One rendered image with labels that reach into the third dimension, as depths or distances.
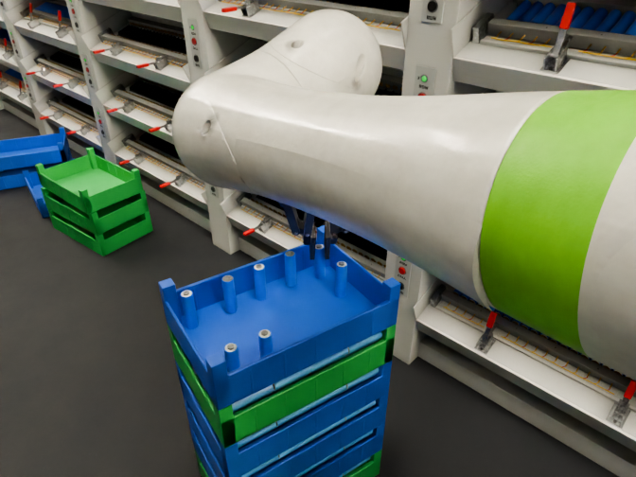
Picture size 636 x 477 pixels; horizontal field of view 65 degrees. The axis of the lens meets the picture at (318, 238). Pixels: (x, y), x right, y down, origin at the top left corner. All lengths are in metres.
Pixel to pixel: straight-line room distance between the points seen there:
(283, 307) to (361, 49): 0.45
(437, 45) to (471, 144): 0.70
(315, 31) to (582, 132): 0.33
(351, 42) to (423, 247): 0.29
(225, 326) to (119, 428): 0.51
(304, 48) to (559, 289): 0.35
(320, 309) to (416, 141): 0.58
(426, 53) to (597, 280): 0.77
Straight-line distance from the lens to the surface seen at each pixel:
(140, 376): 1.33
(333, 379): 0.79
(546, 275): 0.21
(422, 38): 0.95
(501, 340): 1.16
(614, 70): 0.87
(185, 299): 0.76
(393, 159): 0.26
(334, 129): 0.31
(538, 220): 0.21
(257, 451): 0.80
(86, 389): 1.34
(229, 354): 0.67
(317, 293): 0.84
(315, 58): 0.49
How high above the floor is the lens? 0.94
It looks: 33 degrees down
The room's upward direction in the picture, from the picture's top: straight up
